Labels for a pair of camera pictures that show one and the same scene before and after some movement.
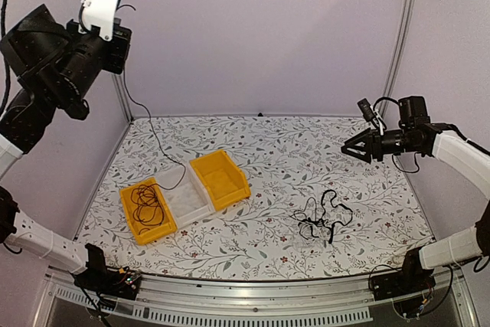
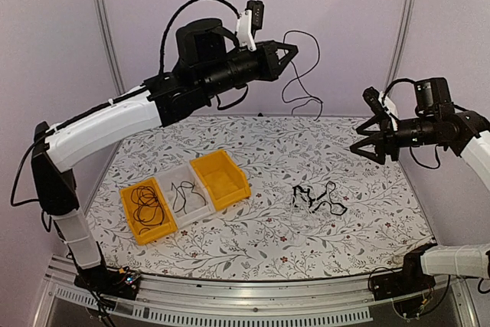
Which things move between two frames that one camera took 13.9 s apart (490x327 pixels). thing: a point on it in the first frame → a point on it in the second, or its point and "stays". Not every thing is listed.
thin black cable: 148,210 stays
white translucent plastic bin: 185,194 stays
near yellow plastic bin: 149,213 stays
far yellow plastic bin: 226,182 stays
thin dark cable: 151,125 → 183,195
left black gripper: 118,60 → 272,68
